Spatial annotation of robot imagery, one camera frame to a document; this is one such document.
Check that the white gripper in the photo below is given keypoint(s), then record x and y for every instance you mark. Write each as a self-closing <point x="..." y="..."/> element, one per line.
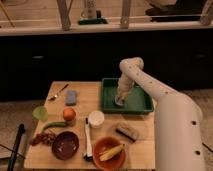
<point x="125" y="84"/>

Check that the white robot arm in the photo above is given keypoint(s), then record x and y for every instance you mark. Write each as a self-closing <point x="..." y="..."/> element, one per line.
<point x="178" y="143"/>

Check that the green plastic tray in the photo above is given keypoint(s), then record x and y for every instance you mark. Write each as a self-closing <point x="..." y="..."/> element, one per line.
<point x="136" y="102"/>

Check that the white cup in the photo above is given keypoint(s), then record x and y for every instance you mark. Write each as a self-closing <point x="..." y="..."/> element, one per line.
<point x="96" y="119"/>

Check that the wooden scrubbing brush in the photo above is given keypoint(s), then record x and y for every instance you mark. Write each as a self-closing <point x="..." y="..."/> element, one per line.
<point x="128" y="131"/>

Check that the blue sponge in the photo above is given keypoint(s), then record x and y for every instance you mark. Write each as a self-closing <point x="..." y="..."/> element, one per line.
<point x="71" y="98"/>

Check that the orange fruit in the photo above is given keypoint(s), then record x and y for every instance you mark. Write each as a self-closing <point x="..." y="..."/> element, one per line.
<point x="69" y="114"/>

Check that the orange bowl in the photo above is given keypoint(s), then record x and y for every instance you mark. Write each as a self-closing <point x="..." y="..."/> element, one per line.
<point x="103" y="145"/>

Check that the green pepper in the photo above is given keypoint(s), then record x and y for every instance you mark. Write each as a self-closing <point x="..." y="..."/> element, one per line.
<point x="53" y="124"/>

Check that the white dish brush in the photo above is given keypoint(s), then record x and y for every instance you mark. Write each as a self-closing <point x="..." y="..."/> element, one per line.
<point x="88" y="153"/>

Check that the dark purple bowl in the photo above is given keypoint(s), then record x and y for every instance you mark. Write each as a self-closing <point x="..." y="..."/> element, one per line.
<point x="65" y="145"/>

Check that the light green cup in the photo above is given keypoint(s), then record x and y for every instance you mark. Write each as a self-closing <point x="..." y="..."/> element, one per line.
<point x="40" y="113"/>

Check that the black stand pole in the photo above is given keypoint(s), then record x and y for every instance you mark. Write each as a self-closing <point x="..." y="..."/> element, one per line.
<point x="15" y="149"/>

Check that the green base plate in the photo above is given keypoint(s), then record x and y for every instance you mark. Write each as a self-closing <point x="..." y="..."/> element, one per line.
<point x="92" y="21"/>

